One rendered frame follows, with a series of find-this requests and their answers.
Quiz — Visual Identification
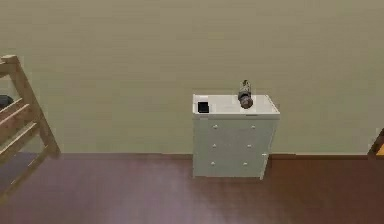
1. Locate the dark round object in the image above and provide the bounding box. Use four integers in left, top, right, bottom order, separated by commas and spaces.
0, 94, 15, 110

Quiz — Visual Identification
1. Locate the white chest of drawers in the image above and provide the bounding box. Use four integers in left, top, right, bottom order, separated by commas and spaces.
191, 93, 281, 181

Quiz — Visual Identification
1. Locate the light wooden shelf rack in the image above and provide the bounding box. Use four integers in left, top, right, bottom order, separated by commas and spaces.
0, 54, 62, 201

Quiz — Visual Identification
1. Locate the brown wooden furniture corner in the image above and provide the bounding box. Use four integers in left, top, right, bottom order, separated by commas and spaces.
367, 128, 384, 157

